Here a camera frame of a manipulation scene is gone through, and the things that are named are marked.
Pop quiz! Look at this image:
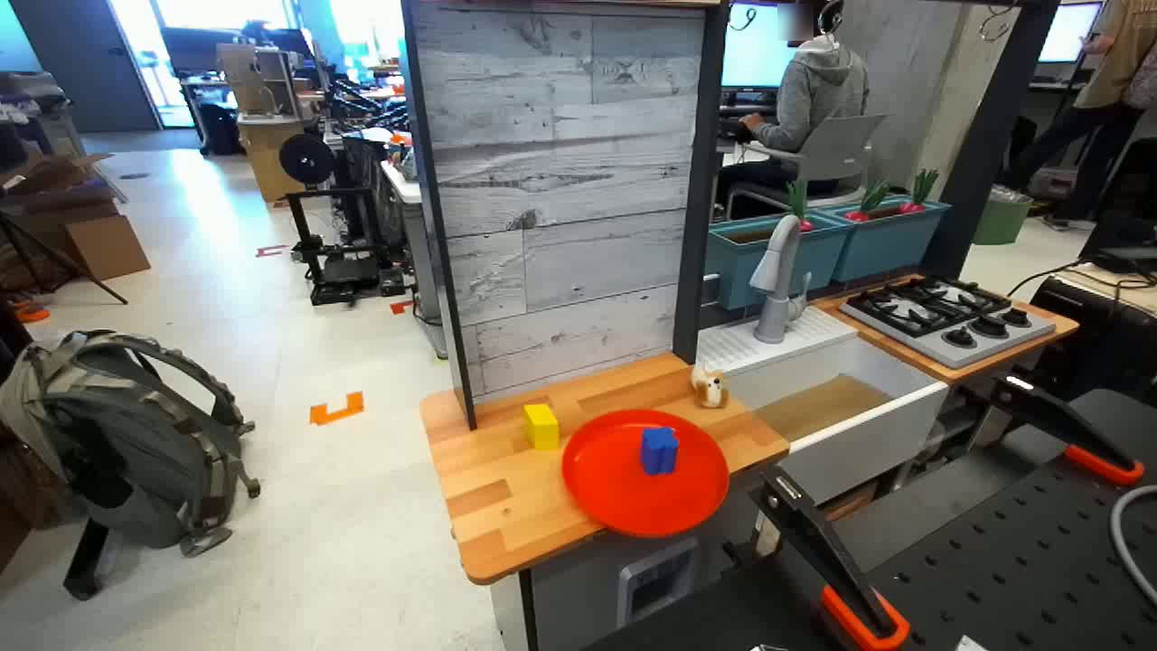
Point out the blue block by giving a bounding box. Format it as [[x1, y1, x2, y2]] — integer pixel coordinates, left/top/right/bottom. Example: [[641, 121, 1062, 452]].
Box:
[[641, 428, 680, 474]]

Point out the yellow block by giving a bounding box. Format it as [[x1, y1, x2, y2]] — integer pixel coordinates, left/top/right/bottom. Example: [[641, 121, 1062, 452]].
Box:
[[524, 403, 560, 450]]

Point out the orange plate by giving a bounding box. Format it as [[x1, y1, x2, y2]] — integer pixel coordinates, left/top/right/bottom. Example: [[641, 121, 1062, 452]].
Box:
[[560, 408, 729, 538]]

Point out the small plush dog toy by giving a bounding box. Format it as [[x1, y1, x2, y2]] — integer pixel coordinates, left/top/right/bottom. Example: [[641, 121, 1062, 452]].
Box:
[[689, 367, 725, 408]]

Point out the grey wood panel backsplash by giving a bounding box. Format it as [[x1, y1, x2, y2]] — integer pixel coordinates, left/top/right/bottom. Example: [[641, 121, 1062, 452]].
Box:
[[401, 0, 725, 420]]

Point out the grey toy faucet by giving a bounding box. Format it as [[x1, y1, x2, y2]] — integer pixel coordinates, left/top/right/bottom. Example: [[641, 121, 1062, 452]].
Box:
[[747, 214, 801, 344]]

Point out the left teal planter box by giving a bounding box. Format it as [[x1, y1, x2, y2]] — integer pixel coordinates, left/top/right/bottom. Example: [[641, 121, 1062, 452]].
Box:
[[705, 211, 853, 314]]

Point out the teal planter box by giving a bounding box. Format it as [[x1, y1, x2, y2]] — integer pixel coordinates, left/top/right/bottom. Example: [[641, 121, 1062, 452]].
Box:
[[705, 211, 853, 314], [822, 194, 947, 286]]

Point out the black wheeled equipment stand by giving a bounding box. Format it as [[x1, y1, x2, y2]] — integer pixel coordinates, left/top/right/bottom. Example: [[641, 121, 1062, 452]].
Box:
[[278, 130, 408, 307]]

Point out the black orange clamp front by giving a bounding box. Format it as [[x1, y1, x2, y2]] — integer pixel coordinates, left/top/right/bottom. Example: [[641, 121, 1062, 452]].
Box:
[[725, 466, 910, 651]]

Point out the black orange clamp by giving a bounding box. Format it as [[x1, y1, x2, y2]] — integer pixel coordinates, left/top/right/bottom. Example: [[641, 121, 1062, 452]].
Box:
[[725, 466, 910, 651], [995, 378, 1145, 489]]

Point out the white toy sink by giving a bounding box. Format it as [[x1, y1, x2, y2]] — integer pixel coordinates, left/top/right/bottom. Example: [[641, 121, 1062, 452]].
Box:
[[696, 307, 947, 504]]

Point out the right teal planter box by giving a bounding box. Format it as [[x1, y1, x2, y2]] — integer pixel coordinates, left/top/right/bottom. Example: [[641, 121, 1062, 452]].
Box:
[[822, 194, 947, 286]]

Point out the grey office chair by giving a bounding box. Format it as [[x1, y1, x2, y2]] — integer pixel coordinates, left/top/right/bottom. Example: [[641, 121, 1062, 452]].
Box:
[[765, 117, 882, 211]]

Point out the computer monitor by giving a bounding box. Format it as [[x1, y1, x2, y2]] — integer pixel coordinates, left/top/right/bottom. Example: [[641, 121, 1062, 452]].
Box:
[[722, 0, 793, 88]]

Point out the seated person grey hoodie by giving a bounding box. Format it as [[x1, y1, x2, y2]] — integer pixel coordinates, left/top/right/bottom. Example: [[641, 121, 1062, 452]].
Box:
[[716, 0, 875, 211]]

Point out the toy stove top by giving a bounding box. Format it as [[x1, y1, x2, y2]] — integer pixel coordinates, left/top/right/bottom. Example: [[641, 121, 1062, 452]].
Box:
[[840, 278, 1057, 369]]

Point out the black orange clamp rear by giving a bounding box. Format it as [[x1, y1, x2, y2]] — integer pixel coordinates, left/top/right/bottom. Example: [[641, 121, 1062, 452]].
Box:
[[995, 378, 1145, 489]]

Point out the grey backpack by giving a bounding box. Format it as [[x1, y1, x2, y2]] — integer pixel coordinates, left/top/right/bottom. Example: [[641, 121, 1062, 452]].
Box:
[[2, 329, 264, 599]]

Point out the cardboard box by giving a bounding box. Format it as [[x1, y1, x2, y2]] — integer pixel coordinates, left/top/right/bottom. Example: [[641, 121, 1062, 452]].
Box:
[[66, 216, 147, 278]]

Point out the standing person beige top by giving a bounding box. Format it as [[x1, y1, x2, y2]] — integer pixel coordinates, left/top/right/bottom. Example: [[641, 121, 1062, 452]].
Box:
[[1000, 0, 1157, 216]]

